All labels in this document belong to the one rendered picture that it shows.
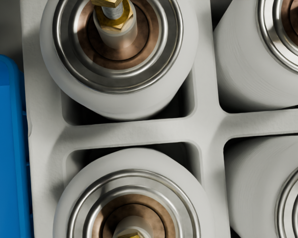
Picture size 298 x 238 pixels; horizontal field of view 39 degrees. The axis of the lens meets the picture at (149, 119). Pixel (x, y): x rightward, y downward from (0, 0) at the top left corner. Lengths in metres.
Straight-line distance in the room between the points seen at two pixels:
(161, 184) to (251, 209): 0.06
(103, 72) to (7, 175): 0.30
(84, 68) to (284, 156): 0.13
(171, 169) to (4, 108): 0.31
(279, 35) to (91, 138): 0.15
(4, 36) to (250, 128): 0.32
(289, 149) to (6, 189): 0.35
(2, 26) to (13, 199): 0.21
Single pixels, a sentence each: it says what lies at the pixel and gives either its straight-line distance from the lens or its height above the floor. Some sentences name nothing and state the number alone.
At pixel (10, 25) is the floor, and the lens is 0.53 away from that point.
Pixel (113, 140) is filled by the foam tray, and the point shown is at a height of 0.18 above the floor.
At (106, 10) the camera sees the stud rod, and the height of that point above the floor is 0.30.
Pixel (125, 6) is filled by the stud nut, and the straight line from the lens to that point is 0.21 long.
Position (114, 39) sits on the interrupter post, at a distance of 0.22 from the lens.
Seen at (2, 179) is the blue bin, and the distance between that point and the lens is 0.52.
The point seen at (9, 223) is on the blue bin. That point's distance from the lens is 0.52.
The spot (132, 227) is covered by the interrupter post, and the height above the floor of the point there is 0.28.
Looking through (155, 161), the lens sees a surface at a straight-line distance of 0.24.
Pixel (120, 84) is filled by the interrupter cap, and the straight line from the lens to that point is 0.24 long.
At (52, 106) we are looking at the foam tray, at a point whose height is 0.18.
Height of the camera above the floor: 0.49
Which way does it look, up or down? 87 degrees down
